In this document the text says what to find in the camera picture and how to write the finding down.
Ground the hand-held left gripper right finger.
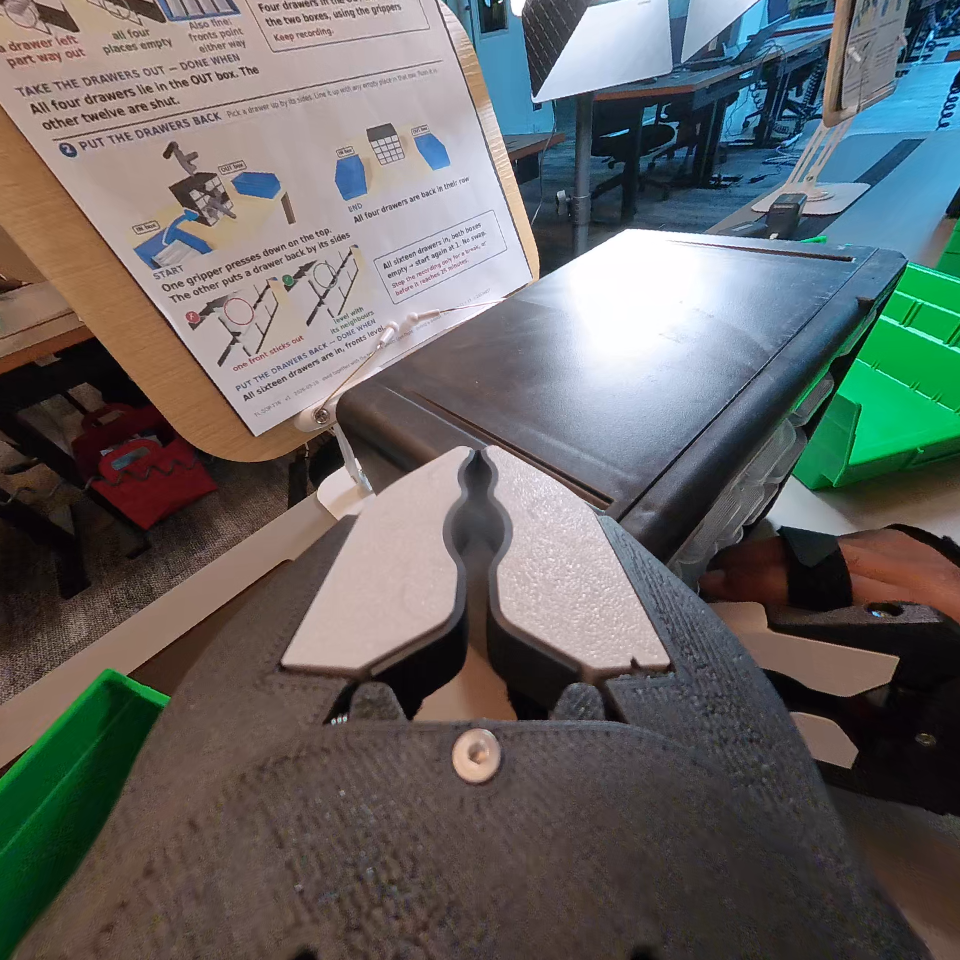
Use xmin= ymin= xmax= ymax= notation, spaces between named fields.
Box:
xmin=480 ymin=446 xmax=672 ymax=685

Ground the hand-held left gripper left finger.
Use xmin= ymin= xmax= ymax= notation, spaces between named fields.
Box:
xmin=281 ymin=446 xmax=477 ymax=702

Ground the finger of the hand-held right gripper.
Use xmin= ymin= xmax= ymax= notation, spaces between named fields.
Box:
xmin=718 ymin=601 xmax=901 ymax=696
xmin=787 ymin=711 xmax=862 ymax=771

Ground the black drawer cabinet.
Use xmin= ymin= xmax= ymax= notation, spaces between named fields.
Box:
xmin=337 ymin=228 xmax=909 ymax=586

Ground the green plastic bin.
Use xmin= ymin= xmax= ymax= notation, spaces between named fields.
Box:
xmin=791 ymin=221 xmax=960 ymax=492
xmin=0 ymin=667 xmax=172 ymax=912

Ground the pale desk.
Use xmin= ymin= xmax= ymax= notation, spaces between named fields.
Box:
xmin=0 ymin=442 xmax=960 ymax=960

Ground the grey office desk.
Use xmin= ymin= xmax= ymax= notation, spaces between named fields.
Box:
xmin=705 ymin=127 xmax=960 ymax=241

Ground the person's right hand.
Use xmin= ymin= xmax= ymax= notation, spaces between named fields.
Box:
xmin=699 ymin=527 xmax=960 ymax=603

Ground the bank of clear drawers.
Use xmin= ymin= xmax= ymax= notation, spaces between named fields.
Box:
xmin=666 ymin=375 xmax=840 ymax=588

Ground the red bag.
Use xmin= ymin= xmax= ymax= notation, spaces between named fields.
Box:
xmin=71 ymin=405 xmax=220 ymax=531

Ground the instruction sheet on board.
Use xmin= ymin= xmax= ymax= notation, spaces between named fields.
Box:
xmin=0 ymin=0 xmax=541 ymax=464

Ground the metal light stand pole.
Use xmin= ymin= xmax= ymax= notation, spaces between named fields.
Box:
xmin=571 ymin=93 xmax=595 ymax=256

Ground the wooden work table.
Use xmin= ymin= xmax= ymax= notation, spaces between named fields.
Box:
xmin=0 ymin=281 xmax=95 ymax=376

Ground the small black device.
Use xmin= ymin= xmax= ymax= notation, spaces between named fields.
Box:
xmin=763 ymin=192 xmax=809 ymax=239

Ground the black office chair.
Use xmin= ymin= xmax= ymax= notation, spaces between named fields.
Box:
xmin=592 ymin=123 xmax=676 ymax=204

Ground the long office table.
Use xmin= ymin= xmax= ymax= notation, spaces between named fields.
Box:
xmin=592 ymin=30 xmax=837 ymax=226

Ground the softbox light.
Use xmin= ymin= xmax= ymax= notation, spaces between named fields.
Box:
xmin=521 ymin=0 xmax=762 ymax=104

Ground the wooden board on white stand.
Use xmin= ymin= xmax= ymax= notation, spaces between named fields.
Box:
xmin=750 ymin=0 xmax=905 ymax=219

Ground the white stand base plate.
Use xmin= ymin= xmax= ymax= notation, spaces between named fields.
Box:
xmin=288 ymin=420 xmax=376 ymax=560

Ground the elastic cord with white beads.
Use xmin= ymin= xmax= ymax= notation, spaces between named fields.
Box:
xmin=318 ymin=296 xmax=519 ymax=421

